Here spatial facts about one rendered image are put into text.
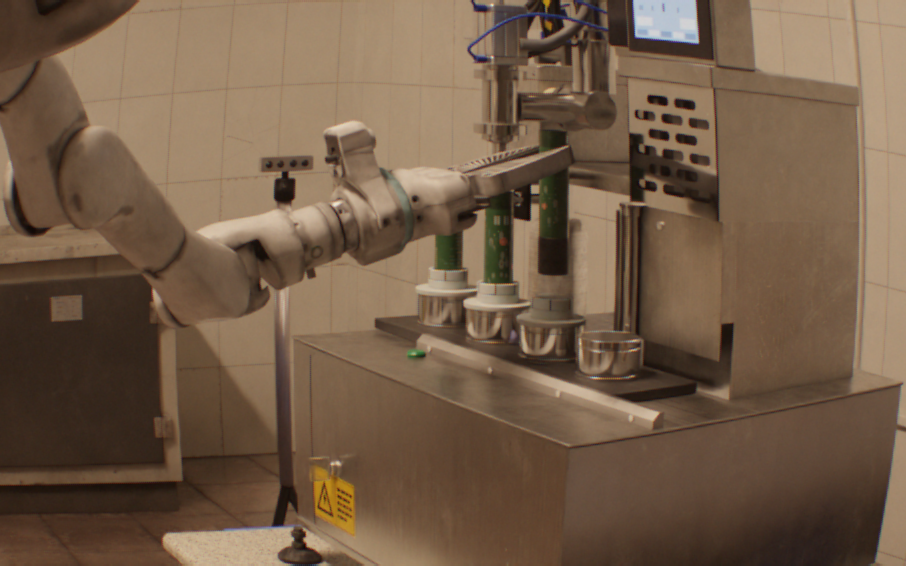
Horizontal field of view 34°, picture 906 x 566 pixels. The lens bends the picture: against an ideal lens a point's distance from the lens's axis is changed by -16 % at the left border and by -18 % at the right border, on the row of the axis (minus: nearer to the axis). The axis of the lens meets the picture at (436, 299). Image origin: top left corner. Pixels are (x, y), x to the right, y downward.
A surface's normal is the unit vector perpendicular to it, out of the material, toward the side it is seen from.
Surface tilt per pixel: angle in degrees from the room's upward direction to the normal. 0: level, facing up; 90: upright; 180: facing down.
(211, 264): 75
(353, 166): 81
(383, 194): 60
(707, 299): 90
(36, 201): 114
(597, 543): 90
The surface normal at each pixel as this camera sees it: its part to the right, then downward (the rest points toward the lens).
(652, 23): -0.88, 0.06
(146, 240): 0.48, 0.67
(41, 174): -0.26, 0.50
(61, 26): 0.56, 0.31
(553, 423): 0.02, -0.99
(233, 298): 0.93, -0.11
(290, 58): 0.47, 0.14
